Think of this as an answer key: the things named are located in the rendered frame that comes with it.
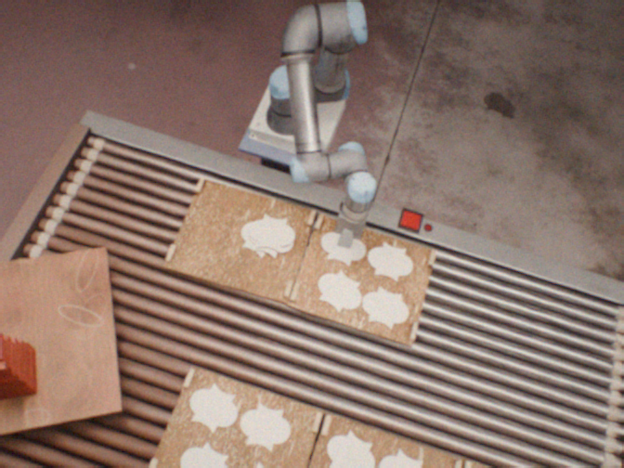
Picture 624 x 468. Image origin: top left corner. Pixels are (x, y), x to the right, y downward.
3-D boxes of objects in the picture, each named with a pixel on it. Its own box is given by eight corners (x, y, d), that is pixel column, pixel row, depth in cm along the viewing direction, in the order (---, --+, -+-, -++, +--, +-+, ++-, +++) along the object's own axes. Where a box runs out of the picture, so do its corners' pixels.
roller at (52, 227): (47, 221, 220) (44, 214, 216) (619, 410, 209) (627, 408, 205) (40, 233, 218) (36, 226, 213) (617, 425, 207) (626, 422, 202)
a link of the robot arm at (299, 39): (274, 5, 177) (294, 186, 186) (315, 1, 178) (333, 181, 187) (271, 11, 188) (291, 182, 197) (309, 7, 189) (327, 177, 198)
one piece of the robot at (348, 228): (333, 224, 191) (326, 249, 206) (363, 233, 191) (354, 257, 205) (344, 190, 197) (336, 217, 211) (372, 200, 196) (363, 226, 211)
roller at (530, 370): (54, 209, 222) (50, 201, 218) (620, 396, 211) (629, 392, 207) (47, 221, 220) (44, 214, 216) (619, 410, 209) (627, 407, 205)
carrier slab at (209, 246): (201, 180, 228) (201, 177, 226) (317, 214, 226) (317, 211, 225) (163, 268, 211) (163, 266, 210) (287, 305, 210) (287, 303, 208)
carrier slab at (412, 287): (318, 215, 226) (319, 214, 224) (435, 253, 223) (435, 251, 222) (287, 306, 209) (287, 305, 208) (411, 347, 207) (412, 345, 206)
